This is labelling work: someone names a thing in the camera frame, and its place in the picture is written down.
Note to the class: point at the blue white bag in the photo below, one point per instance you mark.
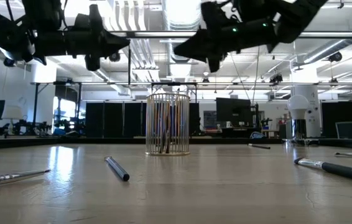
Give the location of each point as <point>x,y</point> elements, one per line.
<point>257,135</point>

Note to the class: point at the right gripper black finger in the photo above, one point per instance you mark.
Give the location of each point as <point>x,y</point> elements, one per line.
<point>213,56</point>
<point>210,31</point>

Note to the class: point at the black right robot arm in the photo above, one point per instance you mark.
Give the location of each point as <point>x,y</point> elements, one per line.
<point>294,21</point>

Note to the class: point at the black ceiling camera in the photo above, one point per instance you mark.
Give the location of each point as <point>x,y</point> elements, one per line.
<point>336,57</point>
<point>114,56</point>
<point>276,78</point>

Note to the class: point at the silver ceiling duct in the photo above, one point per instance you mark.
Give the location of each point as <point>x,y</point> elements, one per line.
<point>179,15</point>

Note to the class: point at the small black pen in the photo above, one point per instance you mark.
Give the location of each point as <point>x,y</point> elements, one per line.
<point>260,146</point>

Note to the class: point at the white light bulb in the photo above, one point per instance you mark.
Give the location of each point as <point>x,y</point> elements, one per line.
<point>298,105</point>

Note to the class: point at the black aluminium table frame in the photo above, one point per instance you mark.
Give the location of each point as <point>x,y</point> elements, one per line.
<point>39,143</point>

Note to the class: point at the thick black lettered makeup brush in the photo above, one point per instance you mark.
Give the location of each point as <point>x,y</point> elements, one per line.
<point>344,171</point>

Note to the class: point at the black background rig frame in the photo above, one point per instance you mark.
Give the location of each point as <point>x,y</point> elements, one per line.
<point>101,83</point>

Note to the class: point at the white round pillar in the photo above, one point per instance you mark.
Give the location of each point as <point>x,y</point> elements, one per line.
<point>314,105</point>

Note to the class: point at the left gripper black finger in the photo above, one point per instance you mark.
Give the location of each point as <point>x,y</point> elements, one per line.
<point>96,25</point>
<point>93,60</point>

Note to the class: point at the dark background desk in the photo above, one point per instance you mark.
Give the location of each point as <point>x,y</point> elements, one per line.
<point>241,132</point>

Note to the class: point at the black partition panel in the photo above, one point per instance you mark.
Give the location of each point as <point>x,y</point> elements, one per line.
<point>113,119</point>
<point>328,115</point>

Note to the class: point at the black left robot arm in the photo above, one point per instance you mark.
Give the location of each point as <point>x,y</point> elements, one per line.
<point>5,31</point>

